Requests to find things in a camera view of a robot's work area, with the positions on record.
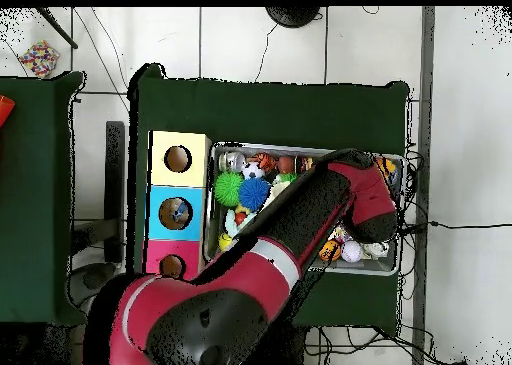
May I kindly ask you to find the crushed clear plastic bottle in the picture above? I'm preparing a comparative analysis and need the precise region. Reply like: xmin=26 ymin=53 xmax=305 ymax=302
xmin=169 ymin=204 xmax=190 ymax=226

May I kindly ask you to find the wooden box with three holes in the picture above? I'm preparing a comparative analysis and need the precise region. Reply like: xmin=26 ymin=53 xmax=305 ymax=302
xmin=143 ymin=130 xmax=213 ymax=282

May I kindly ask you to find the clear mesh bin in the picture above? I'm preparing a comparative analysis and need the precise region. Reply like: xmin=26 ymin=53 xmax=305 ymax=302
xmin=204 ymin=140 xmax=405 ymax=278

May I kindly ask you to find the large blue spiky ball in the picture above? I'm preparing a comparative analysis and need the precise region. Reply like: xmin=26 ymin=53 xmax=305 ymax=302
xmin=239 ymin=176 xmax=273 ymax=212

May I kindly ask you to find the small soccer ball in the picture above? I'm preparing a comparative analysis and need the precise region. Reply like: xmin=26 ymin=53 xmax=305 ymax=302
xmin=241 ymin=161 xmax=266 ymax=182

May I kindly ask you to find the green spiky ball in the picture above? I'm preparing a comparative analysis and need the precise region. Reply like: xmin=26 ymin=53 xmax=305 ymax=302
xmin=213 ymin=171 xmax=245 ymax=208

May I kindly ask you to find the mint green cloth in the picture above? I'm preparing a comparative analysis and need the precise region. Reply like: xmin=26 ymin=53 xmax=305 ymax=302
xmin=225 ymin=210 xmax=257 ymax=237

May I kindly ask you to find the crushed silver can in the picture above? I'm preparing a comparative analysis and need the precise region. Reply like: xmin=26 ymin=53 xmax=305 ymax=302
xmin=364 ymin=238 xmax=391 ymax=261

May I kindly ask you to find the black round base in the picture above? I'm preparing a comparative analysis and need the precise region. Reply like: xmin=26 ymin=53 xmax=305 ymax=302
xmin=265 ymin=6 xmax=321 ymax=29

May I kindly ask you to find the grey metal strip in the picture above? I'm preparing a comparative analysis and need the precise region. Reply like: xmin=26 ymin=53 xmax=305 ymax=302
xmin=411 ymin=6 xmax=437 ymax=365

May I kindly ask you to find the dark green side table cloth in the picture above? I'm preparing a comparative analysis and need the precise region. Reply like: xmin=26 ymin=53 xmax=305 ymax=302
xmin=0 ymin=71 xmax=88 ymax=328

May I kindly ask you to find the colourful patterned packet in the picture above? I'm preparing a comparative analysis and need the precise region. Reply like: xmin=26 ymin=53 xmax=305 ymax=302
xmin=17 ymin=40 xmax=61 ymax=80

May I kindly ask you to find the black rod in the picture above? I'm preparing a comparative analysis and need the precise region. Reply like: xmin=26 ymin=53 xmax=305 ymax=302
xmin=35 ymin=7 xmax=79 ymax=50

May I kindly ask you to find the small red object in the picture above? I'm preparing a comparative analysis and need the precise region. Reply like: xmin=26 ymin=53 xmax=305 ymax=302
xmin=0 ymin=95 xmax=17 ymax=129

